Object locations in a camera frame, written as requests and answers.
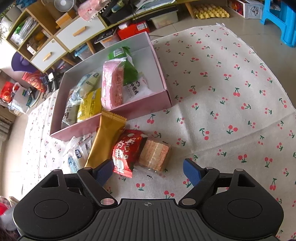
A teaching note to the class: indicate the green snack packet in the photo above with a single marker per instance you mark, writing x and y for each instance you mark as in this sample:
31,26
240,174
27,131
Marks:
123,54

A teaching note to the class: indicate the red gift bag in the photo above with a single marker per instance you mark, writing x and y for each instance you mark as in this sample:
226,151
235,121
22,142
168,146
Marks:
7,91

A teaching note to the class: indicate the red snack packet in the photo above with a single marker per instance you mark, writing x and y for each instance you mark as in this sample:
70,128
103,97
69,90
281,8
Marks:
127,151

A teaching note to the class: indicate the silver cookie snack pack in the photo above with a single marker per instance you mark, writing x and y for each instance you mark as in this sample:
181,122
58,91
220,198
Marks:
70,115

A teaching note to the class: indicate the clear storage bin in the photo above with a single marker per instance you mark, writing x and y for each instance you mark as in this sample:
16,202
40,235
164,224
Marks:
165,19

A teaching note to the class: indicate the cherry print tablecloth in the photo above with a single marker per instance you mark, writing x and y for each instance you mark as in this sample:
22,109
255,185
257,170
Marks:
221,106

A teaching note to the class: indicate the orange white snack packet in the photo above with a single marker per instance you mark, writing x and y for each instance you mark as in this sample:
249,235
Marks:
89,136

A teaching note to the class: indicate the pink wafer snack pack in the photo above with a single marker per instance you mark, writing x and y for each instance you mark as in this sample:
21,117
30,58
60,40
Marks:
112,84

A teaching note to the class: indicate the white bread pack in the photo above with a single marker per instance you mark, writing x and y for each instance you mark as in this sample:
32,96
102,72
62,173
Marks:
77,154
79,92

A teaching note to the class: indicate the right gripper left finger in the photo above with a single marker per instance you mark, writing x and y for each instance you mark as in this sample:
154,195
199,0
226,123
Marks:
93,181

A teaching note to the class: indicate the red flat box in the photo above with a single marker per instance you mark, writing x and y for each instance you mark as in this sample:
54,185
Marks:
127,29

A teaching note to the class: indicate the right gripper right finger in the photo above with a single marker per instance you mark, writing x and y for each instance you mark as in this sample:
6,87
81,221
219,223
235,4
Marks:
203,181

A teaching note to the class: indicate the yellow snack packet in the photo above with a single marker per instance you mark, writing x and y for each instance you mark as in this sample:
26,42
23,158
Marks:
90,106

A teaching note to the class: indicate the white shopping bag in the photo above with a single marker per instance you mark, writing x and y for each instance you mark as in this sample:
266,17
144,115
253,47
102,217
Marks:
22,98

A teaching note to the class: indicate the yellow egg tray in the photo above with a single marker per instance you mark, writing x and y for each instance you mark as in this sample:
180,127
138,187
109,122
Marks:
206,11

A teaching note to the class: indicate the silver white small packet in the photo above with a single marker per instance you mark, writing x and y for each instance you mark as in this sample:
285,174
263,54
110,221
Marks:
136,90

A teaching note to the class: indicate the purple hat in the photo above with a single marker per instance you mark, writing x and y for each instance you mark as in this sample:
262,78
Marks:
19,63

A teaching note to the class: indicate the clear cracker stack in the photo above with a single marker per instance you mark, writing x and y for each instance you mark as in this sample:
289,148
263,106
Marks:
154,155

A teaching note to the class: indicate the blue plastic stool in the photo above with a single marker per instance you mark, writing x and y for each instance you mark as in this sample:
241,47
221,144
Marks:
284,19

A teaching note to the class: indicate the red cylindrical gift can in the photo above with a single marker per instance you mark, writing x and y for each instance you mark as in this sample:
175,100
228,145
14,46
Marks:
35,79

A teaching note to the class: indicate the gold wrapper bar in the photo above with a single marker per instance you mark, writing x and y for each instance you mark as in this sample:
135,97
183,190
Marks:
111,127

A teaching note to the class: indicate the wooden tv cabinet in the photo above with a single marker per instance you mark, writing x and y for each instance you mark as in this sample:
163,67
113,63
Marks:
76,32

